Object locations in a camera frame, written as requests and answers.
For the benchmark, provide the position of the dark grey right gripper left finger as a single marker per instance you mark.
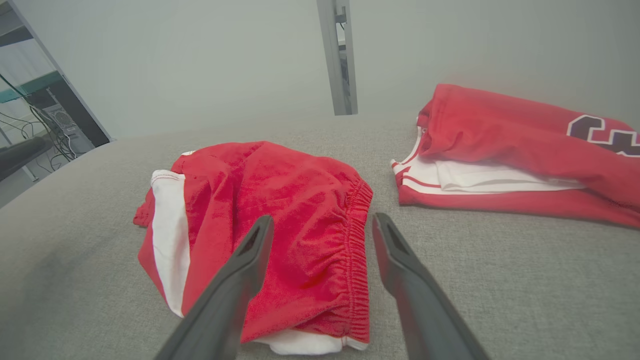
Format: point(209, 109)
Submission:
point(215, 325)

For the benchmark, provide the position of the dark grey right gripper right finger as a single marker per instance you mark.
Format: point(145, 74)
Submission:
point(430, 330)

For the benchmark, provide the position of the red shorts with white stripe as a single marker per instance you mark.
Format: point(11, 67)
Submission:
point(300, 200)

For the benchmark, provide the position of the red jersey with white trim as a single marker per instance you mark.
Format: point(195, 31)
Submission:
point(500, 135)

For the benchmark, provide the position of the grey fabric sofa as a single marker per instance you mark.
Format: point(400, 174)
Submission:
point(525, 290)

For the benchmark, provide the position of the grey desktop computer tower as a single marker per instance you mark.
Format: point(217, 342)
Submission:
point(62, 120)

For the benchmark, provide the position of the black rounded bar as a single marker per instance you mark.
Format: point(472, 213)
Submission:
point(20, 155)

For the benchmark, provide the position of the teal shelf board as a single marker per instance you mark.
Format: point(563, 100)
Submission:
point(30, 86)

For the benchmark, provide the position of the grey partition end post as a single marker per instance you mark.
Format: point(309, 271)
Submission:
point(82, 112)

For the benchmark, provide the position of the grey metal partition post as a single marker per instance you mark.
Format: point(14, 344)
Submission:
point(335, 60)

